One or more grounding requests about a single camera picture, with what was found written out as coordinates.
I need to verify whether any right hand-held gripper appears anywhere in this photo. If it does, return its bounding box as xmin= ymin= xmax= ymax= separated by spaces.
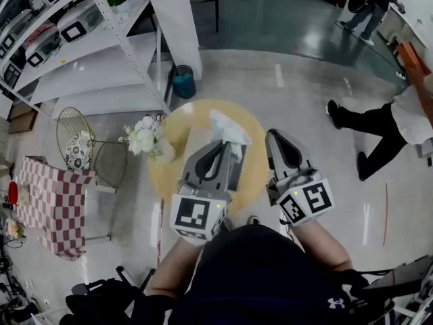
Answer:
xmin=265 ymin=129 xmax=336 ymax=228

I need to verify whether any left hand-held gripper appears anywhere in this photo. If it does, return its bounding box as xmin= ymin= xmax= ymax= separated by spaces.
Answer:
xmin=170 ymin=139 xmax=234 ymax=248

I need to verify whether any white tissue paper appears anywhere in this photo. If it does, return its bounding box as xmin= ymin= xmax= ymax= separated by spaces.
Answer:
xmin=208 ymin=109 xmax=253 ymax=158

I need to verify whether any person's left forearm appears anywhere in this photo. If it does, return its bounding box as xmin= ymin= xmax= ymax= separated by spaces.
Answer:
xmin=148 ymin=238 xmax=204 ymax=298

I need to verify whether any person's right forearm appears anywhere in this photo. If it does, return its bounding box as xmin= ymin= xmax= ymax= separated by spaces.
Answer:
xmin=297 ymin=218 xmax=355 ymax=272

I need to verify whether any white ceramic vase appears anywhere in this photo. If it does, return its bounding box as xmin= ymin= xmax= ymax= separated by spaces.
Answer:
xmin=154 ymin=139 xmax=177 ymax=164

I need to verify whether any round wooden table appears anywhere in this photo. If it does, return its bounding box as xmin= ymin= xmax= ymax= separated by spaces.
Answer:
xmin=147 ymin=99 xmax=268 ymax=213

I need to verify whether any white flower bouquet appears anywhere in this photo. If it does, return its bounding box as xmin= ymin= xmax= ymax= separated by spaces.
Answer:
xmin=118 ymin=114 xmax=165 ymax=160

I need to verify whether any black bin with blue bag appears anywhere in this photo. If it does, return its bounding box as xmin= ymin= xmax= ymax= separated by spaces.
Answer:
xmin=168 ymin=64 xmax=198 ymax=100

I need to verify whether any person's dark clothing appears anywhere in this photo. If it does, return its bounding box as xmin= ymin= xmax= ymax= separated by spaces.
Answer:
xmin=128 ymin=223 xmax=373 ymax=325

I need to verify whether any black white patterned cushion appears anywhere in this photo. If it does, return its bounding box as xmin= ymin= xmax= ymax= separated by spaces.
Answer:
xmin=64 ymin=130 xmax=96 ymax=172

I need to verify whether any white square pillar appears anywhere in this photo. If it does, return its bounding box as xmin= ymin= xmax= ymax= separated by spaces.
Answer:
xmin=142 ymin=0 xmax=204 ymax=72

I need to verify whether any white metal shelf rack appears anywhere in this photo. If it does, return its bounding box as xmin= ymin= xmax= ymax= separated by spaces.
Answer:
xmin=0 ymin=0 xmax=172 ymax=120

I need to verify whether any brown wooden beam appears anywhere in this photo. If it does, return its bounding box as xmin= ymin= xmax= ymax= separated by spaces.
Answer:
xmin=395 ymin=42 xmax=433 ymax=121

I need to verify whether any red white checkered tablecloth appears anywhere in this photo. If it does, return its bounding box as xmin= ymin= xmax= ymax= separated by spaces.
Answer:
xmin=15 ymin=156 xmax=97 ymax=262

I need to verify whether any black office chair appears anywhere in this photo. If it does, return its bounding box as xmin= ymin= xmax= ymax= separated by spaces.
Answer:
xmin=66 ymin=265 xmax=157 ymax=325

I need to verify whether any white table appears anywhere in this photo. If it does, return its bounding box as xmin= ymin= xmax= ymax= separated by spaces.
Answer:
xmin=377 ymin=0 xmax=433 ymax=51

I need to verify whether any red bowl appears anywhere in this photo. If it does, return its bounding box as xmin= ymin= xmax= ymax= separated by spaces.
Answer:
xmin=7 ymin=180 xmax=19 ymax=206

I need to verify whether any small pink flower bunch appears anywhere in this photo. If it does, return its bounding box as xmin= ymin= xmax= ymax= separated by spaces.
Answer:
xmin=4 ymin=217 xmax=26 ymax=240

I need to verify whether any gold wire chair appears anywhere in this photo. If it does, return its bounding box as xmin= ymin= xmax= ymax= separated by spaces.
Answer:
xmin=55 ymin=106 xmax=130 ymax=194

